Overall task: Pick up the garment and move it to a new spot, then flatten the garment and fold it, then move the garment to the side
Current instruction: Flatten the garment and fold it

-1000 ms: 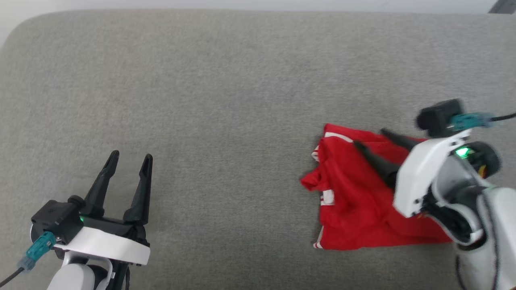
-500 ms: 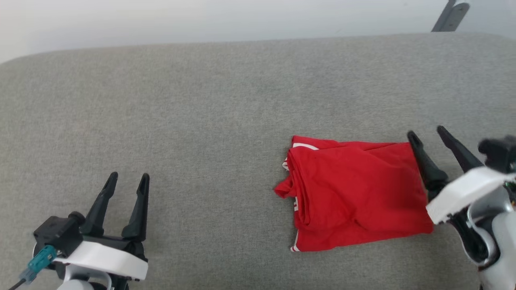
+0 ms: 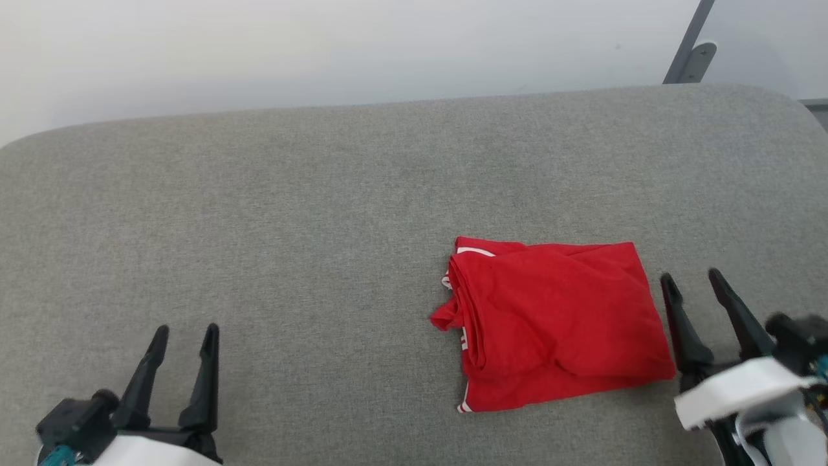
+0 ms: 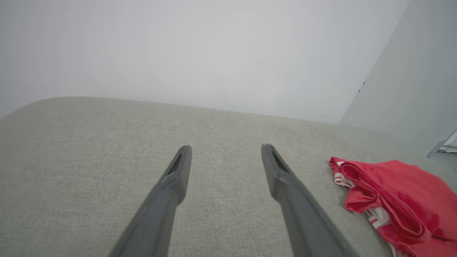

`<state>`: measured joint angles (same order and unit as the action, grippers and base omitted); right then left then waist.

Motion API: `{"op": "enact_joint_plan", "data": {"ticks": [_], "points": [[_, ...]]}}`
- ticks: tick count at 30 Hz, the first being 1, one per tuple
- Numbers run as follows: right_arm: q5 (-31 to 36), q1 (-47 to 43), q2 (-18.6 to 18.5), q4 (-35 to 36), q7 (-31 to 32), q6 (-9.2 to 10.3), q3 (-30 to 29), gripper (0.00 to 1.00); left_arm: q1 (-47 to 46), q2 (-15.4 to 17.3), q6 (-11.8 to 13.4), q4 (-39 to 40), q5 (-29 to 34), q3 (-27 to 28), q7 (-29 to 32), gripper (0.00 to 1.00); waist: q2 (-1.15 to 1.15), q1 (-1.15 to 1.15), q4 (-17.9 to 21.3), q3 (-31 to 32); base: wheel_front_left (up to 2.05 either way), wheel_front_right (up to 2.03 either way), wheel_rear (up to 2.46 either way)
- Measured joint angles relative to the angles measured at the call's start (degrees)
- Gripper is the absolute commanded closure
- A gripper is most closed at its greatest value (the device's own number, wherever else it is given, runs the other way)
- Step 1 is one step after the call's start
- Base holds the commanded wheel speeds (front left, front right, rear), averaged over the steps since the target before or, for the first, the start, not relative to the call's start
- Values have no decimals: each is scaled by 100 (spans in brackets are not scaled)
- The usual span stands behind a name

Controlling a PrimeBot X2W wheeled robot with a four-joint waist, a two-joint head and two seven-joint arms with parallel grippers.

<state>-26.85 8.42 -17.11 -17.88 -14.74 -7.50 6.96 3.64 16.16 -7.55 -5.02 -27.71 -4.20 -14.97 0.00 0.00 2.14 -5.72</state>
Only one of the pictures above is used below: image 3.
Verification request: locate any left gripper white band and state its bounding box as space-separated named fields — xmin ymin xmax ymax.
xmin=91 ymin=323 xmax=224 ymax=466

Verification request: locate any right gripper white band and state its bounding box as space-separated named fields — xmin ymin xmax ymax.
xmin=659 ymin=268 xmax=817 ymax=466

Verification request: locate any red and white garment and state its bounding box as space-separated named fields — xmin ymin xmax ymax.
xmin=430 ymin=236 xmax=677 ymax=414

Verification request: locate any grey fabric sofa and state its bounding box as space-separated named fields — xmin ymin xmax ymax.
xmin=0 ymin=84 xmax=828 ymax=466

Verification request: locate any grey metal post bracket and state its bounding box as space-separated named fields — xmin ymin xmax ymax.
xmin=679 ymin=41 xmax=718 ymax=84

